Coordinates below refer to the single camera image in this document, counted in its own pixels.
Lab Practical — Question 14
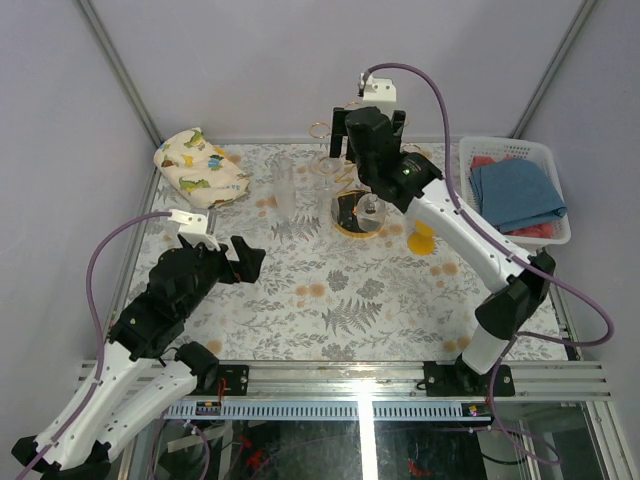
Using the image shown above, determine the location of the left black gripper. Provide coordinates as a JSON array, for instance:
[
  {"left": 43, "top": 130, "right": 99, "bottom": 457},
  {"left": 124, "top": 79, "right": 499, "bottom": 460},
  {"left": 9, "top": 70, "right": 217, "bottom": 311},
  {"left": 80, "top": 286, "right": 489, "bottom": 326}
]
[{"left": 181, "top": 232, "right": 267, "bottom": 320}]

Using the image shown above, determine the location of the short clear wine glass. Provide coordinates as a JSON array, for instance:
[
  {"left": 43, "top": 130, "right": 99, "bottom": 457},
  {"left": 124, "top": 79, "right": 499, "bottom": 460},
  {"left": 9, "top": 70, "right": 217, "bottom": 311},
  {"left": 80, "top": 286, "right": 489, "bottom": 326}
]
[{"left": 355, "top": 193, "right": 387, "bottom": 234}]

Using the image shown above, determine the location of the gold wine glass rack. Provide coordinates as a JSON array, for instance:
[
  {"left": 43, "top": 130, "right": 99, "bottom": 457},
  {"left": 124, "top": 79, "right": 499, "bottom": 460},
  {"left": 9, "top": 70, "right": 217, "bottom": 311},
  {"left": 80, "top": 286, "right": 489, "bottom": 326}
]
[{"left": 308, "top": 99, "right": 431, "bottom": 240}]

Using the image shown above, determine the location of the yellow plastic goblet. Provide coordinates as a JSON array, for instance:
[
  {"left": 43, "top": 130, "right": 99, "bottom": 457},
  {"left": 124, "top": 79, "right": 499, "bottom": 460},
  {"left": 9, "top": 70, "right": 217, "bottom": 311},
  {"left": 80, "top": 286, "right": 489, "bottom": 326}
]
[{"left": 407, "top": 220, "right": 436, "bottom": 256}]

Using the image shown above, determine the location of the slim clear champagne flute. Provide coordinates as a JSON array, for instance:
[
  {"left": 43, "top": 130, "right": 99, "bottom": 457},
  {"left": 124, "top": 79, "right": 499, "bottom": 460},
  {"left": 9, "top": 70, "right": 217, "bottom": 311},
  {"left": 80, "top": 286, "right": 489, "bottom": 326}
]
[{"left": 314, "top": 154, "right": 342, "bottom": 227}]

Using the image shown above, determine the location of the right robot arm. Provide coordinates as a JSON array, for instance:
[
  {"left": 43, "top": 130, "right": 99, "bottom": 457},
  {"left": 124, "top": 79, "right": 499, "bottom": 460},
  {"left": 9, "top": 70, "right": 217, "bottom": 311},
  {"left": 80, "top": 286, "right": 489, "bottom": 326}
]
[{"left": 330, "top": 107, "right": 555, "bottom": 396}]

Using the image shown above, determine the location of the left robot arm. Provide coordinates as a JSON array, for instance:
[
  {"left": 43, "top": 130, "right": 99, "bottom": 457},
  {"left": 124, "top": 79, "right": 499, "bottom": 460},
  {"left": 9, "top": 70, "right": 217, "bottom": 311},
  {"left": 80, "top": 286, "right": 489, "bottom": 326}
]
[{"left": 11, "top": 236, "right": 266, "bottom": 479}]

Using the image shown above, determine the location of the tall clear flute glass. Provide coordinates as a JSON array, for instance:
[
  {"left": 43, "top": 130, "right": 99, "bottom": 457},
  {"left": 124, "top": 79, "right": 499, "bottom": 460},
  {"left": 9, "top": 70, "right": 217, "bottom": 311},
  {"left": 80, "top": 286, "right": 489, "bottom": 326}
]
[{"left": 271, "top": 158, "right": 296, "bottom": 220}]

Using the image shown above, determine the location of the dinosaur print cloth bag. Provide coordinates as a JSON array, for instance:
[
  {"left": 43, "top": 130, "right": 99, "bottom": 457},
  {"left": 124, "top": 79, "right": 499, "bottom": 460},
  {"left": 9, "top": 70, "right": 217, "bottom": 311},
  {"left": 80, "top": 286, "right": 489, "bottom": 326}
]
[{"left": 153, "top": 127, "right": 250, "bottom": 209}]

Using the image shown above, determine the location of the floral table mat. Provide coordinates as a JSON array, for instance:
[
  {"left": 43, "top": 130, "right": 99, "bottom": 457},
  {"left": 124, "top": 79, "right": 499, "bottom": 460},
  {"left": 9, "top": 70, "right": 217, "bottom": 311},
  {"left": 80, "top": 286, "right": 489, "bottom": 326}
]
[{"left": 178, "top": 144, "right": 488, "bottom": 361}]

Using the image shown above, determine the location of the white plastic basket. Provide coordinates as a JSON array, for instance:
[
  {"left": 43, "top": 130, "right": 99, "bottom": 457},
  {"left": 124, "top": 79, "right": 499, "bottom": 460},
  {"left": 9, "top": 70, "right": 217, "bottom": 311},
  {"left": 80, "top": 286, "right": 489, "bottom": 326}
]
[{"left": 459, "top": 136, "right": 571, "bottom": 250}]

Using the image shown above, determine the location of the blue folded cloth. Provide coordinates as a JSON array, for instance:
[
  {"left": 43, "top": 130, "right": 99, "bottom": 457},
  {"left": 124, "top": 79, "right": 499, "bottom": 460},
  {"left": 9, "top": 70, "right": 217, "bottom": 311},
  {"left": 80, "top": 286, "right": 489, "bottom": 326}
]
[{"left": 468, "top": 157, "right": 569, "bottom": 234}]

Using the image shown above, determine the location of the red cloth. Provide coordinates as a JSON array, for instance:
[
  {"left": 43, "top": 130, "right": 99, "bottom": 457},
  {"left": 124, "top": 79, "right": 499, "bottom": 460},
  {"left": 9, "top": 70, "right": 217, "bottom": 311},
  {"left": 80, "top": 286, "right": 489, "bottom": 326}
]
[{"left": 469, "top": 154, "right": 557, "bottom": 240}]

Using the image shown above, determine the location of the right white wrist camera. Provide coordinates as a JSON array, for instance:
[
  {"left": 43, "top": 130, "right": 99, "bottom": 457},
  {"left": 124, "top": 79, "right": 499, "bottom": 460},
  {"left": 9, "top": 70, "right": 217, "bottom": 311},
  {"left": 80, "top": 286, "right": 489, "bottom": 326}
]
[{"left": 358, "top": 72, "right": 397, "bottom": 107}]

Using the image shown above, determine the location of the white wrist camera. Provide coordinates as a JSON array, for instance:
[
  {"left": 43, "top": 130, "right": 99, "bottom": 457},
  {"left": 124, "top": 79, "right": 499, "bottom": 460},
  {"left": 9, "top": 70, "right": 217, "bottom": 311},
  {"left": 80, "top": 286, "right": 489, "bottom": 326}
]
[
  {"left": 358, "top": 72, "right": 397, "bottom": 107},
  {"left": 169, "top": 209, "right": 221, "bottom": 251}
]

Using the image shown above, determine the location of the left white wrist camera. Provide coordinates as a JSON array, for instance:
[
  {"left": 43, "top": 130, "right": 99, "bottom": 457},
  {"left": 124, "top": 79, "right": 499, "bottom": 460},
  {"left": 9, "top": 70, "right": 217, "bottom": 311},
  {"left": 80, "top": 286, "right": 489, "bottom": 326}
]
[{"left": 169, "top": 209, "right": 221, "bottom": 251}]

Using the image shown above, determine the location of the aluminium front rail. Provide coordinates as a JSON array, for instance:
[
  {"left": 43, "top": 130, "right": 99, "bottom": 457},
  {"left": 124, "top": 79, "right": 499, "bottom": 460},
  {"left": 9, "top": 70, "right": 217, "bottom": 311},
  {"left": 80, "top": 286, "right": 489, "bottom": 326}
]
[{"left": 162, "top": 361, "right": 611, "bottom": 421}]

